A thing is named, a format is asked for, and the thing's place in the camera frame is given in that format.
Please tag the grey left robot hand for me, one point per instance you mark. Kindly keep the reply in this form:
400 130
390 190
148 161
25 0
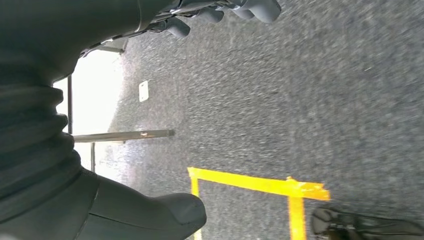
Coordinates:
66 33

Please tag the white floor label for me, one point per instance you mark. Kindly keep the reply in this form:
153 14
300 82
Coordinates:
143 91

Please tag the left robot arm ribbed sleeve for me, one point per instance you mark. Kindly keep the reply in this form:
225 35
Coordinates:
33 139

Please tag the yellow floor tape square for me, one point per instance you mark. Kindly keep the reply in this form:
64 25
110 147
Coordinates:
248 183

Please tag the steel frame table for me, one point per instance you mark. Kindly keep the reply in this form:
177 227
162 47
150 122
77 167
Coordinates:
132 136

